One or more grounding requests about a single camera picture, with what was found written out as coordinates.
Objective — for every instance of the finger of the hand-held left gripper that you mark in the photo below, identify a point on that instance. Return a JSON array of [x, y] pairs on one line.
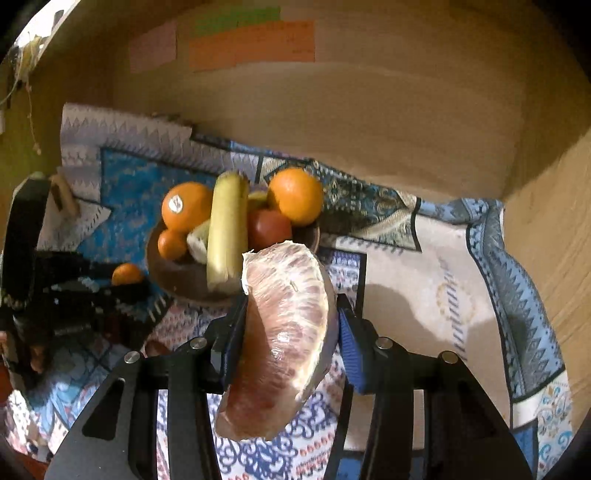
[[120, 293], [78, 267]]

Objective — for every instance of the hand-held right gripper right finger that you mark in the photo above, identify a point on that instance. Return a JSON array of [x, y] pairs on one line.
[[353, 350]]

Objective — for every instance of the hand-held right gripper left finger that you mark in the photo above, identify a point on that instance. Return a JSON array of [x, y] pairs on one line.
[[233, 350]]

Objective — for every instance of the small mandarin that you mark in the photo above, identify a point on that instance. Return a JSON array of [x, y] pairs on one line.
[[127, 275], [171, 244]]

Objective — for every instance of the peeled pomelo segment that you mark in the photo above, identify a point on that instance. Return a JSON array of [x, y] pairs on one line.
[[281, 332]]

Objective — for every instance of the brown round bowl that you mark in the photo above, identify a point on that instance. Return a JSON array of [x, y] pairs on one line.
[[184, 281]]

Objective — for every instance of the greenish banana half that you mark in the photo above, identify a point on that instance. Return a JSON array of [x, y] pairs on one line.
[[198, 242]]

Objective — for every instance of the large orange with sticker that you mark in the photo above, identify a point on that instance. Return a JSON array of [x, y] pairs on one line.
[[194, 213]]

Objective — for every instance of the yellow banana half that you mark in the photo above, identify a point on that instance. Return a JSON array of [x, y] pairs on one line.
[[226, 230]]

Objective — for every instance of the red tomato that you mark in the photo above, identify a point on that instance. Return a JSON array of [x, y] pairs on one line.
[[270, 229]]

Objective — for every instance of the plain orange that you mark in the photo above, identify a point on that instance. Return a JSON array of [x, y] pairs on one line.
[[295, 196]]

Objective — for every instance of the person's left hand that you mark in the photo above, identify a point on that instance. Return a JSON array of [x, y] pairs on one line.
[[30, 364]]

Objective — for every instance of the dark red jujube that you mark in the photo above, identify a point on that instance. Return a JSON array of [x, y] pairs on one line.
[[157, 349]]

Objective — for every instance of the blue patterned cloth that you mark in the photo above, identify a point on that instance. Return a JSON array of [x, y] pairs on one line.
[[415, 286]]

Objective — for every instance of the pink sticky note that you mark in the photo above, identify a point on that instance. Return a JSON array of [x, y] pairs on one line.
[[152, 46]]

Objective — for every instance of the green sticky note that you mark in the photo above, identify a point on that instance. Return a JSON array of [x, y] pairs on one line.
[[238, 19]]

